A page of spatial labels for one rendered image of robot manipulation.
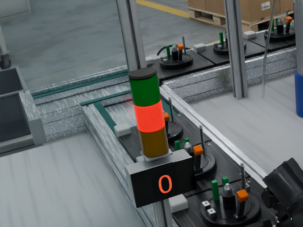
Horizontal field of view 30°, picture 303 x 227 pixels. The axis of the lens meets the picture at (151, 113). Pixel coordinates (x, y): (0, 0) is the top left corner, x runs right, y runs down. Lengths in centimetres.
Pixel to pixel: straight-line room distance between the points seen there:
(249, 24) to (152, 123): 487
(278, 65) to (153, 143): 143
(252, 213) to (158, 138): 39
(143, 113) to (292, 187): 28
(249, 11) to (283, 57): 342
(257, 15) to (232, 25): 376
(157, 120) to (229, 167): 57
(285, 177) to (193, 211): 48
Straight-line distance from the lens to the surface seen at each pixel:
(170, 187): 106
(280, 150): 183
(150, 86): 97
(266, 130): 196
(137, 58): 100
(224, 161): 157
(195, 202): 141
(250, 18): 582
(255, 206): 134
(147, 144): 101
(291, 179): 94
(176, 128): 174
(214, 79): 226
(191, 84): 222
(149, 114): 98
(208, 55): 241
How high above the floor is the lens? 174
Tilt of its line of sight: 24 degrees down
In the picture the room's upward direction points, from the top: 9 degrees counter-clockwise
